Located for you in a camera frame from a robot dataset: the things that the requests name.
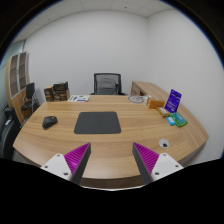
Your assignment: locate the black leather office chair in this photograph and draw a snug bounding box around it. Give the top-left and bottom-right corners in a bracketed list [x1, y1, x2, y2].
[0, 106, 23, 160]

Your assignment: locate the grey backpack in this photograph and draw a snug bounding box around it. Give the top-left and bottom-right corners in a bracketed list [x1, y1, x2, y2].
[97, 77, 118, 95]

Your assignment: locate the round table cable grommet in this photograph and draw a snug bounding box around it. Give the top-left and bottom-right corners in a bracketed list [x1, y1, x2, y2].
[158, 138, 171, 149]

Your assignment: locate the purple card sign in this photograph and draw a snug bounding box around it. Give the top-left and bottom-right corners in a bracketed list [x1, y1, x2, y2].
[163, 88, 183, 114]

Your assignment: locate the black carton box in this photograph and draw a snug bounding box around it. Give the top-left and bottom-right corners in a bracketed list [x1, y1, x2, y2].
[52, 81, 70, 93]

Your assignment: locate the small blue box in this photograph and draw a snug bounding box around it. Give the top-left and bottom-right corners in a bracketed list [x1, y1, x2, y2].
[165, 116, 176, 127]

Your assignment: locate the green flat box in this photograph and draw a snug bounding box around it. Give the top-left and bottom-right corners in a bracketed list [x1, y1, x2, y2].
[169, 112, 189, 128]

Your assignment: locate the wooden shelf unit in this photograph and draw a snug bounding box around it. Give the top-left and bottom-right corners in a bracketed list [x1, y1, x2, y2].
[4, 51, 32, 124]

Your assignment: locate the black computer mouse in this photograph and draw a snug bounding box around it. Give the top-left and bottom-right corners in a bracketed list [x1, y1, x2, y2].
[41, 115, 59, 131]

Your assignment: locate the wide brown carton box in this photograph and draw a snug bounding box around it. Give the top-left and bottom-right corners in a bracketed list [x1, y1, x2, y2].
[52, 88, 71, 102]

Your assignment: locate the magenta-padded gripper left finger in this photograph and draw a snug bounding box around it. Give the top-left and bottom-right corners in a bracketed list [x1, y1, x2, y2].
[40, 142, 92, 185]

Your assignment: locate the black mesh office chair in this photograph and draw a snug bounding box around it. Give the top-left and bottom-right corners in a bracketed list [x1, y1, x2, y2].
[89, 72, 128, 97]

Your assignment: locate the small black visitor chair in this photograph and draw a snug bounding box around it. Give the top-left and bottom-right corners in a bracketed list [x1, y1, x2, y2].
[20, 82, 40, 118]

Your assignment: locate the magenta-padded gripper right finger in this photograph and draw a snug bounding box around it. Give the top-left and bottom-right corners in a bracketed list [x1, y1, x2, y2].
[131, 142, 185, 185]

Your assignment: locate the clear bag with round print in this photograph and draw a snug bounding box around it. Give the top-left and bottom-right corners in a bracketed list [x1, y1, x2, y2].
[127, 94, 149, 105]

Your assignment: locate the dark grey mouse pad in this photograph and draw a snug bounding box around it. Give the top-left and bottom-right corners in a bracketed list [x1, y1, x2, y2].
[73, 111, 122, 135]

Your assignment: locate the wooden side desk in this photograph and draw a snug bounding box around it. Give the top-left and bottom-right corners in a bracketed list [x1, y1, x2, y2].
[130, 80, 168, 101]

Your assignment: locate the small yellowish box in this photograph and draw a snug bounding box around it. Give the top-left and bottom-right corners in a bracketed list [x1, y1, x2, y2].
[156, 106, 172, 118]

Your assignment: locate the small orange-brown box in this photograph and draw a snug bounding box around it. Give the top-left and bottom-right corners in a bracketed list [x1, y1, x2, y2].
[146, 97, 166, 110]

